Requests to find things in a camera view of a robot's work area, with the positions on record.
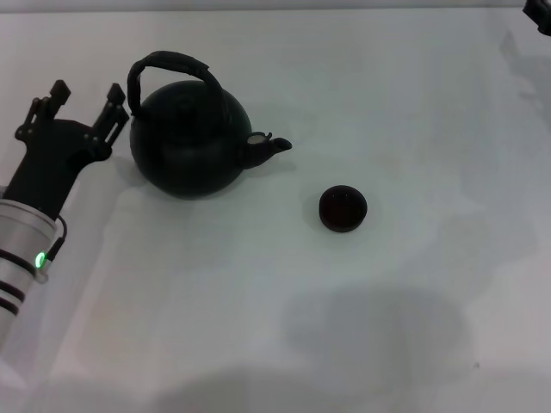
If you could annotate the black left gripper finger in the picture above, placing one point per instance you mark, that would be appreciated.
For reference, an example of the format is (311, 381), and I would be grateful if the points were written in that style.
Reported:
(43, 107)
(113, 116)

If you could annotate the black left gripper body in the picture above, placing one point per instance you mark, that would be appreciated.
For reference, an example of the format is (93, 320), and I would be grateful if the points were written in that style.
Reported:
(47, 163)

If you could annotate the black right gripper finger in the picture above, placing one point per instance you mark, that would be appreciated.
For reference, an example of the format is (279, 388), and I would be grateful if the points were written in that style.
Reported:
(540, 13)

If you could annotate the small dark brown teacup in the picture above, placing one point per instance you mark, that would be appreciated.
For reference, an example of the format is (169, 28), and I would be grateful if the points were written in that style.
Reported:
(343, 209)

